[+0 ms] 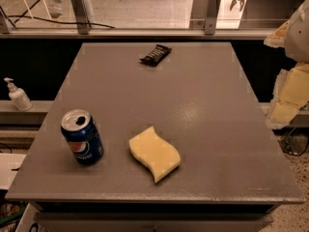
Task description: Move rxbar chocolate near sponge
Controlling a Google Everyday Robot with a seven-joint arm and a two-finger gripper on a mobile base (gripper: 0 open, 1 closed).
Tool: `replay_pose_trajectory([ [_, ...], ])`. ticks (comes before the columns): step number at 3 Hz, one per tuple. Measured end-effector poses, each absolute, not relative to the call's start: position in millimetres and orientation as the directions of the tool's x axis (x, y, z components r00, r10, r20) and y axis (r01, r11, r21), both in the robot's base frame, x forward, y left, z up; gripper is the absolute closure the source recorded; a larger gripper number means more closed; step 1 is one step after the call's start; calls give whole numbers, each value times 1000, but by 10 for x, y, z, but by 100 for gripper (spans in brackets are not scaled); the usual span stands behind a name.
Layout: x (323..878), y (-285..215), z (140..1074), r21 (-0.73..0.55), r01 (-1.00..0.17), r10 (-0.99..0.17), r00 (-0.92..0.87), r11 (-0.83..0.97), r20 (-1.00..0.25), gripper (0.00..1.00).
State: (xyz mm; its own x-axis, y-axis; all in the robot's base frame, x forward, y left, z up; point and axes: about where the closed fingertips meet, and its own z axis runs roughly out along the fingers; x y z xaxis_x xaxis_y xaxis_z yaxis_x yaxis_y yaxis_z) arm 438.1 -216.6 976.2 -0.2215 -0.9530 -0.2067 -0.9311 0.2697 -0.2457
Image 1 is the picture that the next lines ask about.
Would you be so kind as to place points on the grey metal post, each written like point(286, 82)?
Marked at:
point(81, 17)
point(211, 16)

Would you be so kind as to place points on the grey metal post left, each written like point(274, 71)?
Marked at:
point(81, 17)

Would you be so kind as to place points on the grey metal post right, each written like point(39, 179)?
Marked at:
point(211, 16)

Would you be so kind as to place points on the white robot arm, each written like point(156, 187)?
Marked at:
point(296, 42)

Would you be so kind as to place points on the yellow wavy sponge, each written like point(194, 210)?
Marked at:
point(159, 156)

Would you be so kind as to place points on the blue pepsi can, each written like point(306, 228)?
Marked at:
point(80, 132)

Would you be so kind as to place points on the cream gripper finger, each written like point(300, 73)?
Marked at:
point(277, 38)
point(290, 93)

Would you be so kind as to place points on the black rxbar chocolate bar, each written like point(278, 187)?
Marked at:
point(156, 55)

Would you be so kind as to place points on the white pump lotion bottle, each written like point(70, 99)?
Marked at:
point(18, 96)

